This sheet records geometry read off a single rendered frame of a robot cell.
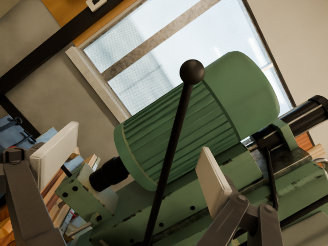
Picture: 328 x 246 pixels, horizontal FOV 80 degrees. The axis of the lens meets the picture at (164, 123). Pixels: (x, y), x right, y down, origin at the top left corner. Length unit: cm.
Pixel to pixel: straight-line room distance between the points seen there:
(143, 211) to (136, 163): 13
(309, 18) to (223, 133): 177
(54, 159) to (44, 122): 190
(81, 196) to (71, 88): 144
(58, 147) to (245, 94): 30
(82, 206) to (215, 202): 42
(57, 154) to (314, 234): 47
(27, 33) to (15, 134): 151
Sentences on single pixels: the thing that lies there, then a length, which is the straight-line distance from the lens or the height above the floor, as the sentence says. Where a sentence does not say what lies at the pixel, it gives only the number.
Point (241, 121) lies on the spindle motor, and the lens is 38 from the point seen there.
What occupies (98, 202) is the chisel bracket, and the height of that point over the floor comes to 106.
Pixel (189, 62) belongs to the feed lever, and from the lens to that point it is 27.
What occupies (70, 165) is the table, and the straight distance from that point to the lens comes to 79.
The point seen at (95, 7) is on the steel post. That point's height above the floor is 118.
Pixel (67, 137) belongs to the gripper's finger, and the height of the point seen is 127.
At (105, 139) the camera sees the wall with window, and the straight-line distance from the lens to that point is 191.
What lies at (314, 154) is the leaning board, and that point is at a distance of 228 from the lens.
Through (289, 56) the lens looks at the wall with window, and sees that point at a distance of 200.
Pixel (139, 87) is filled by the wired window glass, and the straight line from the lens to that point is 180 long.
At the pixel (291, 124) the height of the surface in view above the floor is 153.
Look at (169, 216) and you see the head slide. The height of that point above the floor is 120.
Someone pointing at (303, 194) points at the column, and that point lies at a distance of 50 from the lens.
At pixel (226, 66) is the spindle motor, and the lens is 40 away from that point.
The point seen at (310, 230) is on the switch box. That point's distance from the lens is 53.
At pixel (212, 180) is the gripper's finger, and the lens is 18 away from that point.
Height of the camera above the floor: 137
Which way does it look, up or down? 9 degrees down
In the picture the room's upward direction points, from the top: 57 degrees clockwise
